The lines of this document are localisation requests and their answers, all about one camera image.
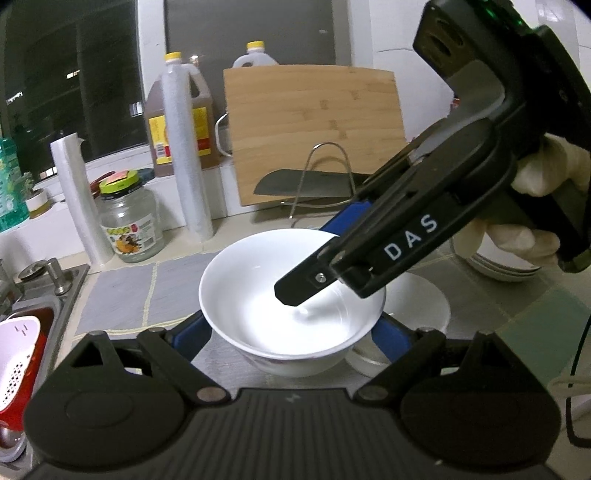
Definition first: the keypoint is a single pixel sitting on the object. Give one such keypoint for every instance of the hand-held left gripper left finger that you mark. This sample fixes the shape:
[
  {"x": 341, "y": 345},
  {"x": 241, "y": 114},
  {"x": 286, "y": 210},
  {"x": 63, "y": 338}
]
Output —
[{"x": 191, "y": 334}]

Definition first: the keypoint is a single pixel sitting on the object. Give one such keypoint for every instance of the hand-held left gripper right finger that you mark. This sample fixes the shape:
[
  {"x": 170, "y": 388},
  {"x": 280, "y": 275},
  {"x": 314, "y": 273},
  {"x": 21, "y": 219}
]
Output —
[{"x": 392, "y": 339}]

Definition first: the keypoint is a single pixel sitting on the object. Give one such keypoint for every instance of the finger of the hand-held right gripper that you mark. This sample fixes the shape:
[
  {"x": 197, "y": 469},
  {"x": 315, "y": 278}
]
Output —
[
  {"x": 346, "y": 221},
  {"x": 406, "y": 240}
]

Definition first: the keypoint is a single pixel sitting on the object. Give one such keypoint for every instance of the white floral bowl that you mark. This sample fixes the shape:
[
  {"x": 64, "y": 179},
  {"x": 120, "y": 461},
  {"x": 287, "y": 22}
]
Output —
[
  {"x": 425, "y": 304},
  {"x": 249, "y": 295}
]

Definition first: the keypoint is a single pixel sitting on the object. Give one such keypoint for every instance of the large stained white floral plate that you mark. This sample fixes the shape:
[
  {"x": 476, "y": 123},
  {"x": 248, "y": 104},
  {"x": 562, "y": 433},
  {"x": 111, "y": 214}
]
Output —
[{"x": 505, "y": 280}]

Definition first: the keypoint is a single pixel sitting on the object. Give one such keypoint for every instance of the person's right hand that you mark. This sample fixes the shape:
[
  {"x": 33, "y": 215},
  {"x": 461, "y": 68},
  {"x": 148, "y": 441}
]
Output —
[{"x": 549, "y": 161}]

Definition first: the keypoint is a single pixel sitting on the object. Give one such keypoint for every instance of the checked dish mat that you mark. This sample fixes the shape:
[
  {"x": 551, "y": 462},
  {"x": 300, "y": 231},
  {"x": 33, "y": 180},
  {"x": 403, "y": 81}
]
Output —
[{"x": 120, "y": 290}]

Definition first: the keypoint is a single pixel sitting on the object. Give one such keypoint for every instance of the bamboo cutting board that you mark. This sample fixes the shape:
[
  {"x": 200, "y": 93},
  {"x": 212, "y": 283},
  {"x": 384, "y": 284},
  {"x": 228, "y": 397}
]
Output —
[{"x": 314, "y": 120}]

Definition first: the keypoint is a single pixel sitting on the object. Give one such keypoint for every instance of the glass jar green lid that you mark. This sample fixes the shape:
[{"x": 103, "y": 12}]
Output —
[{"x": 131, "y": 226}]

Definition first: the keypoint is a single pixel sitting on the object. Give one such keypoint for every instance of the steel sink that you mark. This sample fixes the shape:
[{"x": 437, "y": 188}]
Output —
[{"x": 74, "y": 277}]

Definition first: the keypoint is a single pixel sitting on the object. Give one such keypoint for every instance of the steel faucet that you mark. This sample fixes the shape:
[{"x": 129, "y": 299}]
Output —
[{"x": 51, "y": 274}]

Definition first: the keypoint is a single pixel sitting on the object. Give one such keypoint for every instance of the brown oil bottle yellow cap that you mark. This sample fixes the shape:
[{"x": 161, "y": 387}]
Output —
[{"x": 205, "y": 129}]

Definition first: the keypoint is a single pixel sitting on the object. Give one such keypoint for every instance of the red white strainer basket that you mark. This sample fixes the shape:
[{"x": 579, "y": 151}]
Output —
[{"x": 21, "y": 364}]

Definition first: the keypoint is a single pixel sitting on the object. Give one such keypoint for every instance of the tall plastic wrap roll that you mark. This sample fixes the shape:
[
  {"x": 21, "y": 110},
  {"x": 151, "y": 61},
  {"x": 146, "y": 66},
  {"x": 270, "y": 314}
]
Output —
[{"x": 184, "y": 152}]

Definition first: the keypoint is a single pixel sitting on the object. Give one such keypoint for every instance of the short plastic wrap roll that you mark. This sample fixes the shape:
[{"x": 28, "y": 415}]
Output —
[{"x": 78, "y": 198}]

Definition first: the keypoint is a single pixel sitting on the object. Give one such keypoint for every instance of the white plastic jug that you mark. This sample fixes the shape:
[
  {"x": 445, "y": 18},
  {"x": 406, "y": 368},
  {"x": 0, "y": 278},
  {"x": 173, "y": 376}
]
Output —
[{"x": 255, "y": 57}]

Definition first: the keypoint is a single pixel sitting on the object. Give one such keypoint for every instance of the small potted plant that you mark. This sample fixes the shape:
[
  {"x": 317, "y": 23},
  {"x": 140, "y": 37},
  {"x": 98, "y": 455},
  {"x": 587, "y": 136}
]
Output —
[{"x": 36, "y": 201}]

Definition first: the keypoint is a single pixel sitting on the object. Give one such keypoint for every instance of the green dish soap bottle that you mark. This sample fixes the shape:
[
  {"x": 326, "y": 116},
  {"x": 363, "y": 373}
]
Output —
[{"x": 9, "y": 189}]

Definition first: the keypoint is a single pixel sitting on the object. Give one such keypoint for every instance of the dark window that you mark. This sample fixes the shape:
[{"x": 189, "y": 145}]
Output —
[{"x": 69, "y": 69}]

